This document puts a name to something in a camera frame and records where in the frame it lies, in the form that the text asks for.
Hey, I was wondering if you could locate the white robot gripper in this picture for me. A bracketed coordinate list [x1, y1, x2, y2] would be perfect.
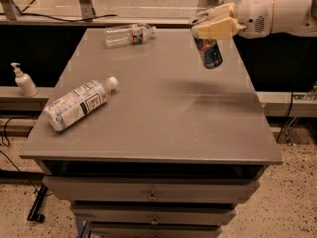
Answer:
[189, 0, 273, 40]

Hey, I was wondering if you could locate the red bull can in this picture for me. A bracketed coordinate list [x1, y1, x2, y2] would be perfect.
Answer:
[193, 36, 223, 69]

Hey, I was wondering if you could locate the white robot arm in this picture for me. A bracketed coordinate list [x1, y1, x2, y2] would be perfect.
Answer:
[191, 0, 317, 40]

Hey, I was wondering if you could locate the clear water bottle red label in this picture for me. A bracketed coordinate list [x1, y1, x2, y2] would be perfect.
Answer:
[104, 23, 156, 48]

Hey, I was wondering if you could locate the grey drawer cabinet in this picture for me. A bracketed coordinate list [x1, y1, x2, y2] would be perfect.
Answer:
[22, 29, 282, 238]

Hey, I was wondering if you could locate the white labelled plastic bottle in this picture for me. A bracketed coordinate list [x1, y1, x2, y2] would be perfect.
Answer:
[44, 77, 118, 132]

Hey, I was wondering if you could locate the white pump dispenser bottle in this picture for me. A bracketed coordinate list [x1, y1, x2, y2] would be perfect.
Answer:
[11, 62, 38, 97]

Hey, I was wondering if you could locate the black floor stand foot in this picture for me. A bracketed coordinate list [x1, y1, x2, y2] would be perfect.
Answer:
[27, 184, 48, 223]

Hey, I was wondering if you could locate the black hanging cable right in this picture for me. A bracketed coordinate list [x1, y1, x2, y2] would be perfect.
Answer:
[276, 38, 310, 142]

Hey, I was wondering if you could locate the black cable on ledge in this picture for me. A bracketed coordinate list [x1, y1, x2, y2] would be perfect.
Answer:
[0, 12, 118, 23]

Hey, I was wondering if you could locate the black floor cable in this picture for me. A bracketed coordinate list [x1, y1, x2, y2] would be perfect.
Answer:
[0, 116, 41, 195]

